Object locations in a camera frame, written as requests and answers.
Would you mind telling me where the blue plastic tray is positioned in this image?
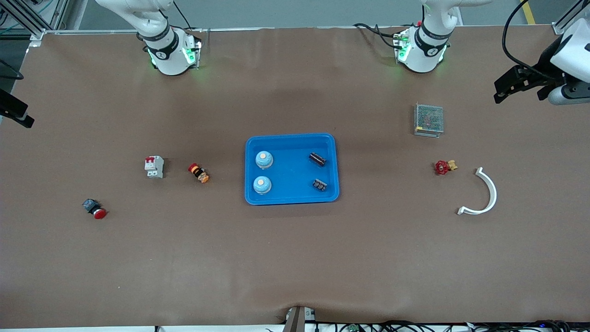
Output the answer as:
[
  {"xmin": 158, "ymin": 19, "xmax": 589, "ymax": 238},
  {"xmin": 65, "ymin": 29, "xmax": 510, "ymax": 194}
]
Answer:
[{"xmin": 245, "ymin": 133, "xmax": 340, "ymax": 205}]

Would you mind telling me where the metal mesh power supply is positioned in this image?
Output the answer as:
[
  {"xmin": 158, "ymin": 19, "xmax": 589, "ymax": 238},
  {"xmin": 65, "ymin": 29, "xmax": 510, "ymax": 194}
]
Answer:
[{"xmin": 413, "ymin": 103, "xmax": 445, "ymax": 138}]

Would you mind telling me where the white curved plastic clamp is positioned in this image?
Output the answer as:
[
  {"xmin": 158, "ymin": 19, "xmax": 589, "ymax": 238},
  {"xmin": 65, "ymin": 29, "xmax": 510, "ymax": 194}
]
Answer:
[{"xmin": 456, "ymin": 166, "xmax": 498, "ymax": 216}]

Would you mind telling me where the red mushroom button dark body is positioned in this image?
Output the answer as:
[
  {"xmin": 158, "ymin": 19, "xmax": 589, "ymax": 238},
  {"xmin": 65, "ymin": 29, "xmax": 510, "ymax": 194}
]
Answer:
[{"xmin": 82, "ymin": 198, "xmax": 108, "ymax": 219}]

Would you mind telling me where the red orange push button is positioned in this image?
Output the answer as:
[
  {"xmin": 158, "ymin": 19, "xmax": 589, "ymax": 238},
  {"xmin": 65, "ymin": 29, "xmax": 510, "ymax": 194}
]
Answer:
[{"xmin": 188, "ymin": 163, "xmax": 210, "ymax": 184}]

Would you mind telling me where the aluminium frame post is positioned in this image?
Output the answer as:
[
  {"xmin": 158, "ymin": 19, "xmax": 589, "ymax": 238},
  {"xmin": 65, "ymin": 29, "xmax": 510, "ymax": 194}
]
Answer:
[
  {"xmin": 0, "ymin": 0, "xmax": 70, "ymax": 47},
  {"xmin": 553, "ymin": 0, "xmax": 584, "ymax": 35}
]

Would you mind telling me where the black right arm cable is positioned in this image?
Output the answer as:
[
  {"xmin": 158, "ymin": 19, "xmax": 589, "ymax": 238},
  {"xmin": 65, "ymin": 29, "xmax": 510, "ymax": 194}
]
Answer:
[{"xmin": 0, "ymin": 59, "xmax": 24, "ymax": 80}]

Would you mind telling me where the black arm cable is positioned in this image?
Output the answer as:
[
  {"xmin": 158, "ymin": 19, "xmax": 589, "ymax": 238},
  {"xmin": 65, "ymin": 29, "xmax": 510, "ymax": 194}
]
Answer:
[
  {"xmin": 501, "ymin": 0, "xmax": 561, "ymax": 81},
  {"xmin": 0, "ymin": 59, "xmax": 24, "ymax": 80}
]

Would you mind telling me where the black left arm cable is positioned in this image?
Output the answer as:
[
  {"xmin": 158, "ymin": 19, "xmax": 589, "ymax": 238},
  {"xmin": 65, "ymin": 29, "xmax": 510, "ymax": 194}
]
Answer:
[{"xmin": 501, "ymin": 0, "xmax": 561, "ymax": 81}]

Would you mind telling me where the black base cable bundle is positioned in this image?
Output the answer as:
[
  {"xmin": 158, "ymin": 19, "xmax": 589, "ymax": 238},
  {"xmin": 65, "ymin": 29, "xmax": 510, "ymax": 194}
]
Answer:
[{"xmin": 354, "ymin": 22, "xmax": 401, "ymax": 49}]

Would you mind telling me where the white circuit breaker red switch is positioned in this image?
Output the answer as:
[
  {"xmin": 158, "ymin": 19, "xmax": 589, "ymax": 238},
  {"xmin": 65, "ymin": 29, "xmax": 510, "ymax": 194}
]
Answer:
[{"xmin": 144, "ymin": 156, "xmax": 165, "ymax": 179}]

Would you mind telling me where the black floor cable bundle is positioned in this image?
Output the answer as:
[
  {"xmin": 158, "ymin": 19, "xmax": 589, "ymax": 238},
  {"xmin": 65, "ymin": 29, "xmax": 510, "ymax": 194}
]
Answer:
[{"xmin": 316, "ymin": 320, "xmax": 590, "ymax": 332}]

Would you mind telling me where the brown table edge bracket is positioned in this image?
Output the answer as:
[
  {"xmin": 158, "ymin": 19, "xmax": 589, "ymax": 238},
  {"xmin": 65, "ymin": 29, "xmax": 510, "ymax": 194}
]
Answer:
[{"xmin": 283, "ymin": 306, "xmax": 317, "ymax": 332}]

